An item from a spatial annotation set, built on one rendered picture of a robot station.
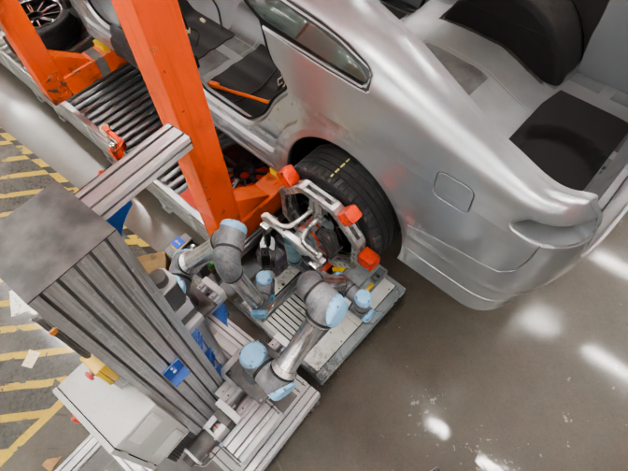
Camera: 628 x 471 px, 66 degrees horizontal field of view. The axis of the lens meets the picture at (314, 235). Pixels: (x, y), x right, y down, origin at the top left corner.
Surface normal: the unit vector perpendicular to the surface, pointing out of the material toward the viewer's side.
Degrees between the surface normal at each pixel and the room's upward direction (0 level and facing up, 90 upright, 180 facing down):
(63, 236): 0
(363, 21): 32
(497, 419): 0
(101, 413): 0
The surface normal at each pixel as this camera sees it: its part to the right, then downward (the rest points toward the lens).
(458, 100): -0.06, -0.20
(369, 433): -0.04, -0.54
